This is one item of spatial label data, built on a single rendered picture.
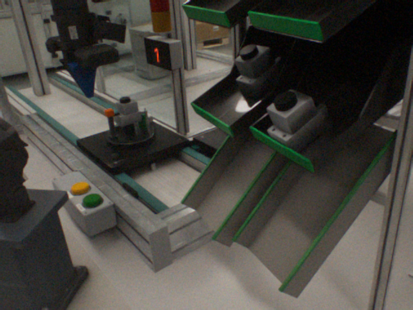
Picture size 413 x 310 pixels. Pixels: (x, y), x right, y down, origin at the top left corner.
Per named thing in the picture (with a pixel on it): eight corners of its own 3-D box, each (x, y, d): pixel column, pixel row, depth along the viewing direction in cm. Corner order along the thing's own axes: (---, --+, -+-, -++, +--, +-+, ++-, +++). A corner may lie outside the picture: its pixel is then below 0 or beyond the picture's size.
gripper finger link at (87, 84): (73, 66, 66) (106, 59, 69) (65, 62, 69) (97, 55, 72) (82, 106, 70) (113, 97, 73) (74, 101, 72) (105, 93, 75)
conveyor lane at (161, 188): (167, 248, 89) (162, 210, 84) (45, 137, 149) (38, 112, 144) (259, 199, 104) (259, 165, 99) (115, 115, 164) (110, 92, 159)
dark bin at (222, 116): (233, 139, 60) (213, 101, 56) (195, 113, 71) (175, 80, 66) (365, 34, 65) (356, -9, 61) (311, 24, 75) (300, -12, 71)
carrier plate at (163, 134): (113, 175, 101) (111, 167, 100) (77, 146, 118) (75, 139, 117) (190, 145, 114) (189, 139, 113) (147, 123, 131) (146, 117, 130)
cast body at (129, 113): (122, 127, 110) (117, 103, 106) (115, 123, 113) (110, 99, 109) (148, 119, 114) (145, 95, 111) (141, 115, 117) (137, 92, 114)
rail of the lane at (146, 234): (155, 273, 82) (148, 230, 77) (28, 142, 146) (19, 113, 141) (177, 261, 85) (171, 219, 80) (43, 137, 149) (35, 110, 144)
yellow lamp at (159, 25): (159, 33, 102) (157, 13, 100) (149, 31, 106) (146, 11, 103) (175, 30, 105) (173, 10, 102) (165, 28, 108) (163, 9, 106)
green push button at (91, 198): (88, 212, 87) (86, 205, 86) (81, 205, 90) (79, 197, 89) (105, 205, 89) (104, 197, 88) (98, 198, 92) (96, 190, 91)
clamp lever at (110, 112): (111, 137, 110) (107, 111, 107) (108, 135, 111) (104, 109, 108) (123, 134, 112) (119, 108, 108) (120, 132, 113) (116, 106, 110)
